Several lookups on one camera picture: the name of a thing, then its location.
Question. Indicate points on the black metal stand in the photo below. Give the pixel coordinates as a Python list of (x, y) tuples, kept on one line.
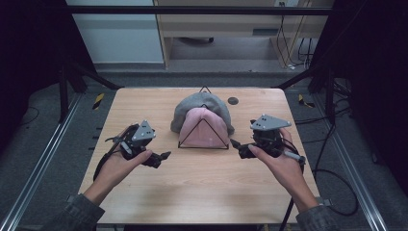
[(328, 93), (63, 93)]

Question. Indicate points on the dark curtain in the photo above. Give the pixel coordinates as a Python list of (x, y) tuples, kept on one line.
[(29, 57), (375, 80)]

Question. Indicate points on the grey beanie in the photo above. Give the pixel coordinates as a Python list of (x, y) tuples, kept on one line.
[(195, 101)]

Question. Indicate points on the grey round table grommet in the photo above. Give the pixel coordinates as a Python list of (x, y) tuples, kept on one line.
[(233, 100)]

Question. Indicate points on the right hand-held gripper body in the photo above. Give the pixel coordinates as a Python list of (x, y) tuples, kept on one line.
[(269, 134)]

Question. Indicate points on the white cabinet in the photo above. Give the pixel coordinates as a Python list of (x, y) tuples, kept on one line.
[(122, 38)]

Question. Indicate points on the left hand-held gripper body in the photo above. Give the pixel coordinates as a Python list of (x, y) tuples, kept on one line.
[(138, 141)]

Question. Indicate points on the grey metal bracket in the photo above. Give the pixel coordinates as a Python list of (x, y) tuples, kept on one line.
[(325, 201)]

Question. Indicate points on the yellow and black tape strip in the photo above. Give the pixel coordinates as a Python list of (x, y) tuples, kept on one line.
[(98, 101), (304, 102)]

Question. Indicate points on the black horizontal frame bar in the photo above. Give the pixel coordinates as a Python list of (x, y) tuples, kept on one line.
[(192, 10)]

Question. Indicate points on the person's right hand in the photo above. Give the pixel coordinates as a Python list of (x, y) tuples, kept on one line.
[(282, 166)]

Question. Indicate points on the person's left hand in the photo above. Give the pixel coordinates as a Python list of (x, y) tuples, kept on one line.
[(120, 168)]

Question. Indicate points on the light wooden desk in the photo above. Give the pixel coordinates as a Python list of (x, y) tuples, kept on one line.
[(224, 27)]

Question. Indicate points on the aluminium rail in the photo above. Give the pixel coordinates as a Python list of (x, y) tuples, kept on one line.
[(41, 154), (349, 160)]

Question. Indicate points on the pink beanie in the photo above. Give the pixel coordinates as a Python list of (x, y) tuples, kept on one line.
[(198, 123)]

